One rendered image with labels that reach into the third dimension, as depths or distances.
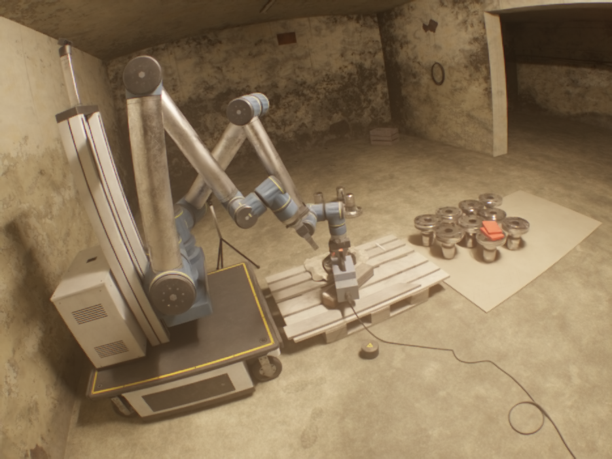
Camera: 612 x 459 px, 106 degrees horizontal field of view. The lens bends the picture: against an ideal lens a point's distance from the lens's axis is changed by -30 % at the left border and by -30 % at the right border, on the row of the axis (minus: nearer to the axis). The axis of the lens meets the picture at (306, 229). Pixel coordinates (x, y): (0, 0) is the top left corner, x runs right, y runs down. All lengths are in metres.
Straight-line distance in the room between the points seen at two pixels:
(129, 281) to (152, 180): 0.74
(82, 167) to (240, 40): 5.72
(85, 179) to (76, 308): 0.68
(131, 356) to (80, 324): 0.35
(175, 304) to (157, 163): 0.57
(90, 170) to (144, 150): 0.50
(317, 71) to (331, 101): 0.75
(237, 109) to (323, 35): 5.98
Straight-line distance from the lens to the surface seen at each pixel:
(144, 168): 1.26
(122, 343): 1.98
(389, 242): 2.92
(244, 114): 1.69
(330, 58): 7.55
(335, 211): 1.95
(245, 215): 1.43
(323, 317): 2.14
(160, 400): 1.99
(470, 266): 2.83
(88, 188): 1.71
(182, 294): 1.38
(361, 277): 2.34
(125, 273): 1.83
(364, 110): 7.87
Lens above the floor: 1.57
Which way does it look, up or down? 26 degrees down
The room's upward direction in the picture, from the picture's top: 11 degrees counter-clockwise
